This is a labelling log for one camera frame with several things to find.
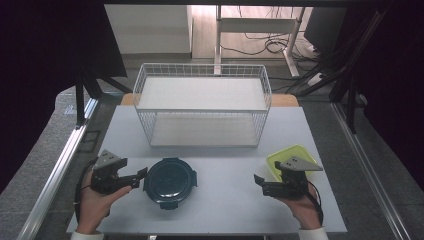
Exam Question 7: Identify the white wire rack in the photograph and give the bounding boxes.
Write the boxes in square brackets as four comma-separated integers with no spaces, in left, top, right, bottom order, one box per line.
[132,62,273,149]

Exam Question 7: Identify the black floor cables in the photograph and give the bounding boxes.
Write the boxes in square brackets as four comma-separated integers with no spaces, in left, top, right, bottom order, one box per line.
[220,5,323,64]

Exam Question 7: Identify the dark curtain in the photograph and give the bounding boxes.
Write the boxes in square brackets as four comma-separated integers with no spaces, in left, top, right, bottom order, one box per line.
[0,0,128,195]
[344,0,424,193]

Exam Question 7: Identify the white desk frame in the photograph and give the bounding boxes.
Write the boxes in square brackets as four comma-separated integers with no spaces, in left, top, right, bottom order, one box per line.
[213,4,307,79]

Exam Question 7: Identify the wooden board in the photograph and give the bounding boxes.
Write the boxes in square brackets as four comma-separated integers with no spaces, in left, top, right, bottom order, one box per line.
[119,92,300,108]

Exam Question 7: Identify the white power strip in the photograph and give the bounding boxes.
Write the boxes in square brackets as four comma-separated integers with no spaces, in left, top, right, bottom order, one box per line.
[305,72,325,87]

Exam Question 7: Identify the person's right hand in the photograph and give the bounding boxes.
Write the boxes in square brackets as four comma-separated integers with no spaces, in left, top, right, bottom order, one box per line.
[275,183,324,232]

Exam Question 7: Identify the round dark blue lidded container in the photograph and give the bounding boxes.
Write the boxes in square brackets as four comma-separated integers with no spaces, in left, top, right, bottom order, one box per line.
[142,157,198,211]

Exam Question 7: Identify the aluminium rail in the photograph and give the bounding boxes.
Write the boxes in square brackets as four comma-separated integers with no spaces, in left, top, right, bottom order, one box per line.
[330,101,414,240]
[15,97,100,240]

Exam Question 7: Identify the square green lidded container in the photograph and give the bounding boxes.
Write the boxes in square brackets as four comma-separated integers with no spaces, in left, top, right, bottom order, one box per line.
[265,143,320,183]

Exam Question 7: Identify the person's left hand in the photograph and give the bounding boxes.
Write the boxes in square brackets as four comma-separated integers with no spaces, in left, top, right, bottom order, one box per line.
[76,169,133,235]

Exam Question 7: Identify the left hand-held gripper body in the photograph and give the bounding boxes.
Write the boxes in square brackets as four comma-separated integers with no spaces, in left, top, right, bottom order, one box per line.
[90,149,137,196]

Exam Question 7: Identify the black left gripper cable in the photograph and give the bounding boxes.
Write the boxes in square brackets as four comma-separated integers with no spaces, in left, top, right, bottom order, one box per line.
[73,159,98,225]

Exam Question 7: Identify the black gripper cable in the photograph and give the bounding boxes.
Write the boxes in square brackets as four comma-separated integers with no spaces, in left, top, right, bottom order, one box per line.
[305,180,325,226]
[73,159,98,225]

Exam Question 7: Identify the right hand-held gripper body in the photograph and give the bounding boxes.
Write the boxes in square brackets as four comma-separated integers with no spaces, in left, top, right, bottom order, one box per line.
[262,155,324,200]

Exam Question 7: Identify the white cabinet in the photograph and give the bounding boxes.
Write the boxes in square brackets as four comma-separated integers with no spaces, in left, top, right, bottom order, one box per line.
[104,4,194,56]

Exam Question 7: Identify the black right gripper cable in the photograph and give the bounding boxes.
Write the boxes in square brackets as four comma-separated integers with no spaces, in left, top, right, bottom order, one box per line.
[305,180,325,226]

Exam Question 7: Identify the black metal stand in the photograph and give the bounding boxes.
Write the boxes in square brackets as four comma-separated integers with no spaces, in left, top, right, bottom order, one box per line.
[74,66,133,130]
[285,9,389,135]

